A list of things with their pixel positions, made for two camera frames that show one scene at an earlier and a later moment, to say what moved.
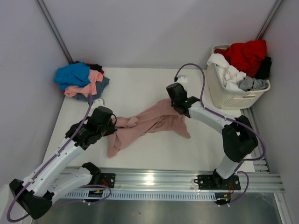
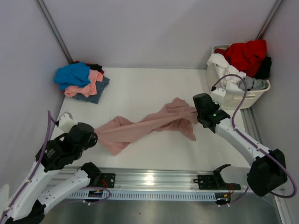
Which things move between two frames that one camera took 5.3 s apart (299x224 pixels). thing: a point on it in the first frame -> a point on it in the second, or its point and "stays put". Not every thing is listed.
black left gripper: x=111 y=129 -> x=91 y=142
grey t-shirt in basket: x=249 y=83 stays put
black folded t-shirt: x=96 y=67 stays put
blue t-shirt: x=75 y=74 stays put
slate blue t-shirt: x=100 y=86 stays put
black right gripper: x=184 y=90 -> x=216 y=105
